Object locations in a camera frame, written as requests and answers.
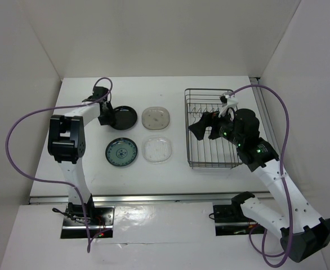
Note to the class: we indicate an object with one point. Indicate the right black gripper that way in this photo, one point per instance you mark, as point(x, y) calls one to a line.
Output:
point(208, 118)

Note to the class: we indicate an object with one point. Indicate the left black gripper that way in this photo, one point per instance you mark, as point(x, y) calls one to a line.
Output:
point(105, 121)

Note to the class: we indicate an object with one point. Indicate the black round plate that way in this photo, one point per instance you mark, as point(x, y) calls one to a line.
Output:
point(125, 117)

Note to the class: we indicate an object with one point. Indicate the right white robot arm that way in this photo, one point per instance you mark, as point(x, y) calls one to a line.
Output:
point(301, 230)

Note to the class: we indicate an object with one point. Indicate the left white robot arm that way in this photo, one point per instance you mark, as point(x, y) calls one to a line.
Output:
point(67, 145)

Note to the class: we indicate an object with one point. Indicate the smoky glass square plate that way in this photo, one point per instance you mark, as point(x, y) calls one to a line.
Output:
point(155, 118)

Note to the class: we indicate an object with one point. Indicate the clear glass square plate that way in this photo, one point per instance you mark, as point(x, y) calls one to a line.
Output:
point(156, 149)

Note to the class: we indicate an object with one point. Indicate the blue patterned round plate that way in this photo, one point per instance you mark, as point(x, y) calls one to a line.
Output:
point(121, 152)

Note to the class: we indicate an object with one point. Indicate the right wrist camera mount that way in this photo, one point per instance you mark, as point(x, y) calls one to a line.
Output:
point(229, 101)

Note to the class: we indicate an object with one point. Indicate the grey wire dish rack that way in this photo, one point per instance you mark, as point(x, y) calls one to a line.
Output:
point(205, 154)

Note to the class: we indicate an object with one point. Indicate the aluminium rail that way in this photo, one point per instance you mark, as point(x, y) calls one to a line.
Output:
point(148, 199)

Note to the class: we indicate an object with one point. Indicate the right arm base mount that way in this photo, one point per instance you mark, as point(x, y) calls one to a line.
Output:
point(228, 222)

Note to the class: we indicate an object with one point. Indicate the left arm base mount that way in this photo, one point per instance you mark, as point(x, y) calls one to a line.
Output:
point(100, 222)

